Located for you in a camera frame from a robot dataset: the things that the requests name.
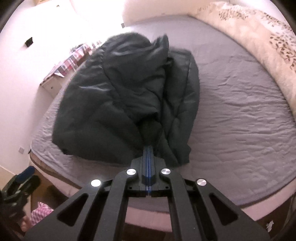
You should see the dark wall switch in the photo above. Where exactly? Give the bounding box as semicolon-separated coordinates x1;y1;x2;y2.
25;37;33;48

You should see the pink plaid pajama clothing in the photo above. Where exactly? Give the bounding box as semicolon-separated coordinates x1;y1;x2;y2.
20;202;54;232

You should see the white bed headboard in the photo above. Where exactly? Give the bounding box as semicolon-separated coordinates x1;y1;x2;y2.
122;0;232;26

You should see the plaid cloth on desk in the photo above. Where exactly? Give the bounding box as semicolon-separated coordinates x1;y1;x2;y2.
42;41;102;83

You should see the grey quilted bed cover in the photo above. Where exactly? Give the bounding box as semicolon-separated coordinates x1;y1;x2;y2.
28;14;296;207

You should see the white drawer desk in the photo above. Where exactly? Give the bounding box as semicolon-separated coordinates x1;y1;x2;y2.
40;75;69;98

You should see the dark green quilted jacket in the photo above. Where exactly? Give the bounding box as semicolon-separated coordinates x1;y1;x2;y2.
52;33;200;167

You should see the beige leaf-print duvet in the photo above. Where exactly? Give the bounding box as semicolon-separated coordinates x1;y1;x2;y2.
189;1;295;114

